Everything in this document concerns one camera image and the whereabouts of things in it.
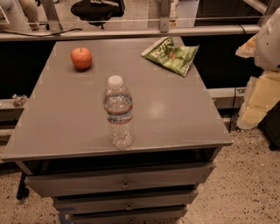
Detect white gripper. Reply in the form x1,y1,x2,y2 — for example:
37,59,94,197
235,8,280,130

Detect clear plastic water bottle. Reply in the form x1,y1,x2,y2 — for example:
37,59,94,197
103,75,133,148

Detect green jalapeno chip bag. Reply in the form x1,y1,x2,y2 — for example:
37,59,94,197
142,37,199,77

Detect grey drawer cabinet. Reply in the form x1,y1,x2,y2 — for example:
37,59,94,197
3,38,231,224

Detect bottom grey drawer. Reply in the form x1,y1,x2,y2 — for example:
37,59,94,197
70,206,186,224

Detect grey drawer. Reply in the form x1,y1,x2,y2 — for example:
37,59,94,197
54,188,198,214
70,206,186,224
25,162,214,197

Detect red apple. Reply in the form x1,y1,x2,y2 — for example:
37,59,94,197
71,47,93,69

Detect black office chair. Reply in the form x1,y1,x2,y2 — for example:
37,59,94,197
71,0,125,29

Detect middle grey drawer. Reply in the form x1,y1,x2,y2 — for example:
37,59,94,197
54,188,198,214

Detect crumpled clear plastic wrapper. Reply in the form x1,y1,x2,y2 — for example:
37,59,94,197
12,94,27,107

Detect top grey drawer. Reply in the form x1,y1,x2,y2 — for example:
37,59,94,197
25,162,214,197

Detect black hanging cable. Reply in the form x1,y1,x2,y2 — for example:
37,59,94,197
228,87,238,134

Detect black cable on rail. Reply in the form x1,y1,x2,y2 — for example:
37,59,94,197
0,27,84,38

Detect grey metal rail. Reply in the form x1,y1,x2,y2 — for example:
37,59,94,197
0,24,261,42

